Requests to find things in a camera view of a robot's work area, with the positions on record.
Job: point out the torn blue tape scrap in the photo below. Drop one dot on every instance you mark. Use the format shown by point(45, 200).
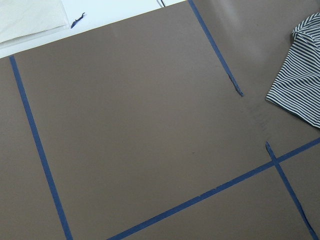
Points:
point(75, 22)

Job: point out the navy white striped polo shirt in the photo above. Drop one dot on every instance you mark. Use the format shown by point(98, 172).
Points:
point(296, 87)

